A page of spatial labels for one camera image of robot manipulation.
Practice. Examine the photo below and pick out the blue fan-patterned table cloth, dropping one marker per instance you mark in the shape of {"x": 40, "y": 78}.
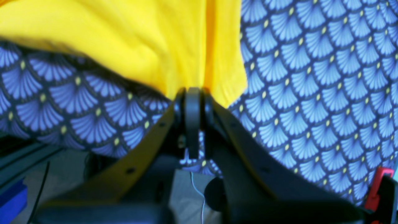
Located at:
{"x": 321, "y": 96}

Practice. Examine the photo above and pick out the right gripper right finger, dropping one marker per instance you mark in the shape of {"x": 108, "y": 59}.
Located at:
{"x": 260, "y": 190}

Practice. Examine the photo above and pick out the yellow T-shirt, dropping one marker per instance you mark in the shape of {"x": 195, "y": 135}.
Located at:
{"x": 164, "y": 44}

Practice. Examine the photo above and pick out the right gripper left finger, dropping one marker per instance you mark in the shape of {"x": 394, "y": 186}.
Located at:
{"x": 136, "y": 189}

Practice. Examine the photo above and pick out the red table clamp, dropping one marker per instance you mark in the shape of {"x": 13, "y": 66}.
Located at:
{"x": 373, "y": 197}

